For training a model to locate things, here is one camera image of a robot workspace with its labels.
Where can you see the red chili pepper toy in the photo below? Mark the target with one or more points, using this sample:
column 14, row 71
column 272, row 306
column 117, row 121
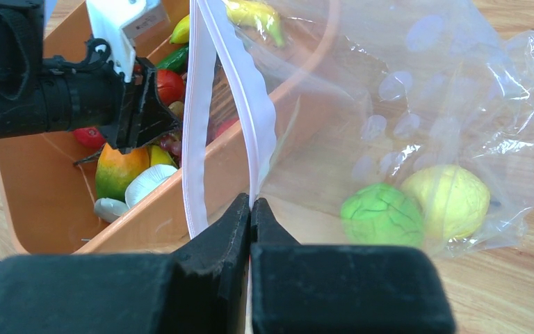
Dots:
column 89, row 137

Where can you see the white garlic toy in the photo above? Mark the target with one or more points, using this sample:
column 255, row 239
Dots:
column 109, row 209

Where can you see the purple grapes toy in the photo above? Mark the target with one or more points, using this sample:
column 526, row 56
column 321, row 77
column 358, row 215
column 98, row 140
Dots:
column 172, row 144

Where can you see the small yellow fruit toy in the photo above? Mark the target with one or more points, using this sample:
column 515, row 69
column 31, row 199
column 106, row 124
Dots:
column 157, row 156

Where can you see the red apple toy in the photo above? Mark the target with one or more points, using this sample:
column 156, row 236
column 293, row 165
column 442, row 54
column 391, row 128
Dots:
column 170, row 86

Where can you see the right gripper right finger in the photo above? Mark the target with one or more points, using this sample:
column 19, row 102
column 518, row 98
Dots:
column 339, row 288

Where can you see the green apple toy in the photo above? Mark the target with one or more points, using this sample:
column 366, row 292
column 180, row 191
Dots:
column 380, row 214

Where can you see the clear zip top bag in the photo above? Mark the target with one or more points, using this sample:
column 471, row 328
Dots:
column 406, row 85

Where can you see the yellow banana toy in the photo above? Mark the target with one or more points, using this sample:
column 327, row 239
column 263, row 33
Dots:
column 262, row 17

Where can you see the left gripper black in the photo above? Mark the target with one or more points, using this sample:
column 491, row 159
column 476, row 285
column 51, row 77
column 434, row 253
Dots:
column 39, row 95

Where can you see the yellow pear toy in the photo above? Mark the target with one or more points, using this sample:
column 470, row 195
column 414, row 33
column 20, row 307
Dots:
column 454, row 201

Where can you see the orange green mango toy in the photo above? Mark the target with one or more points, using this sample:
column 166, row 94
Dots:
column 116, row 171

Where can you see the green cucumber toy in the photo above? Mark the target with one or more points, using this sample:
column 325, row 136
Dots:
column 177, row 61

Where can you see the brown longan cluster toy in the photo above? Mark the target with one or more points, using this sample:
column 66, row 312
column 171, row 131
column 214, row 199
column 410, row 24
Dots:
column 177, row 108

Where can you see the red strawberry toy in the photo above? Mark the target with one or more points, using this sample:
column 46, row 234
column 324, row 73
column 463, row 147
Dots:
column 216, row 130

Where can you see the white mushroom toy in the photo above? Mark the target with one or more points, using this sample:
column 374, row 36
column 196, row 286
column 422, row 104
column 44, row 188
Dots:
column 147, row 182

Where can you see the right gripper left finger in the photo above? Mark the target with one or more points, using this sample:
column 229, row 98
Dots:
column 198, row 288

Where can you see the orange plastic basket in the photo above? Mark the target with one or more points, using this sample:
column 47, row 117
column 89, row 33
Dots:
column 49, row 200

